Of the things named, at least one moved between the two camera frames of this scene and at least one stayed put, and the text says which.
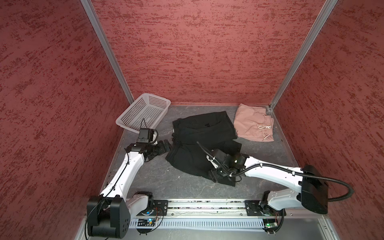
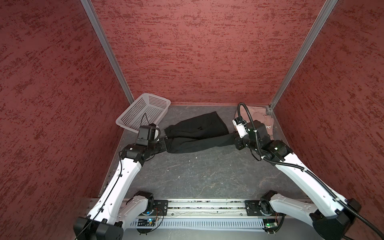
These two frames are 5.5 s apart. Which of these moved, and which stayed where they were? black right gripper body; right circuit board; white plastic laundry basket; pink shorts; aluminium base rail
Moved: black right gripper body
Stayed: pink shorts; right circuit board; white plastic laundry basket; aluminium base rail
